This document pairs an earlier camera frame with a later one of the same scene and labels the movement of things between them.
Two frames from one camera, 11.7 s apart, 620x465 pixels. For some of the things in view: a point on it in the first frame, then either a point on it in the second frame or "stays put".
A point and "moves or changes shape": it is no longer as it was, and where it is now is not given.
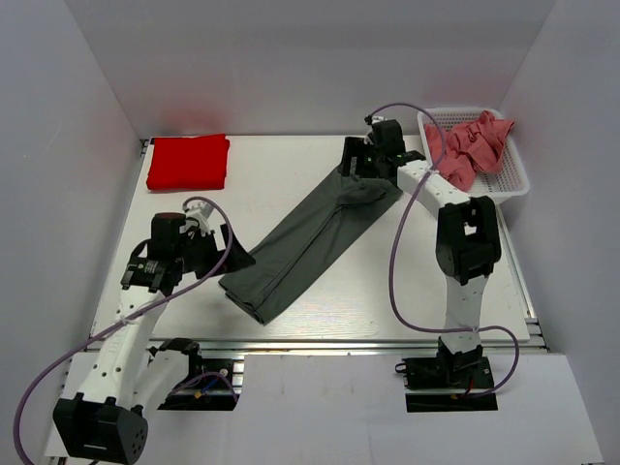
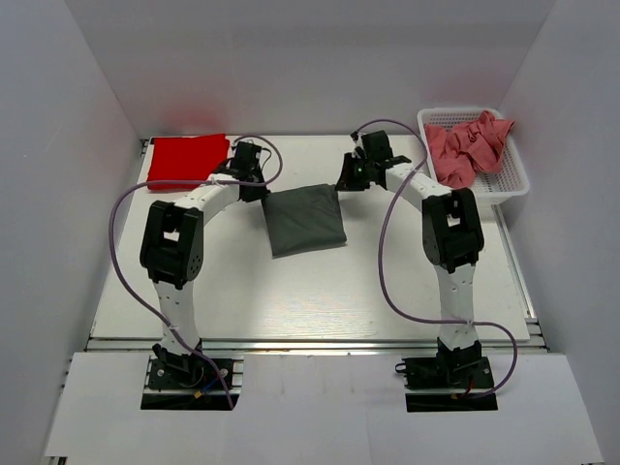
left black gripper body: (201, 253) to (258, 192)
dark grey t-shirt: (308, 242) moves or changes shape
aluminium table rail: (533, 342) stays put
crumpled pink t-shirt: (470, 147) stays put
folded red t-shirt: (188, 162) stays put
